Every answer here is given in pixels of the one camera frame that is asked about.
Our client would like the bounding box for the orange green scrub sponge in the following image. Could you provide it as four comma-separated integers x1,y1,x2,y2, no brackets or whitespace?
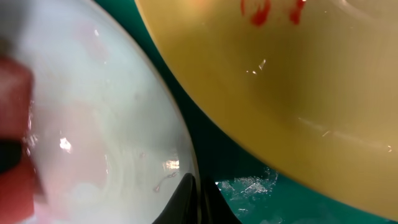
1,57,40,224

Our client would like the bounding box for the teal plastic tray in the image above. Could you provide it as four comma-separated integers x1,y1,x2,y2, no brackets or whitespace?
96,0,390,223

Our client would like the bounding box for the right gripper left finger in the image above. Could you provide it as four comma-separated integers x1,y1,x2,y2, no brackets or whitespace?
153,173,198,224

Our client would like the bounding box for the yellow-green plate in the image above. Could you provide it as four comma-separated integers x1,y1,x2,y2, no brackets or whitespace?
136,0,397,220

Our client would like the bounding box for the light blue plate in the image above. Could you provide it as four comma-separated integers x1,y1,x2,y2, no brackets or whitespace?
1,1,195,223

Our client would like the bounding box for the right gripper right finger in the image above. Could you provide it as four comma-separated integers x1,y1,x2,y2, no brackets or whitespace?
201,177,242,224

